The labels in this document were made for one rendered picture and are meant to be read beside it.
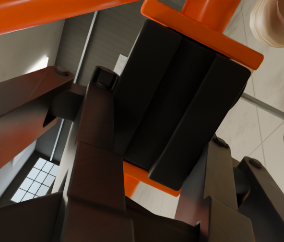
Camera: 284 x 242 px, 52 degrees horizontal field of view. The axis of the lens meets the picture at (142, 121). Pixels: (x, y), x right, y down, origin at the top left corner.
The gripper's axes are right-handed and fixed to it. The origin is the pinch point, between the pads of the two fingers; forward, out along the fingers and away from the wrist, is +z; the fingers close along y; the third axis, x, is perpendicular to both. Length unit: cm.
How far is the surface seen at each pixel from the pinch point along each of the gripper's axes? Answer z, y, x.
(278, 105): 240, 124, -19
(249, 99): 184, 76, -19
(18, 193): 934, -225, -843
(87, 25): 908, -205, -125
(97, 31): 908, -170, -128
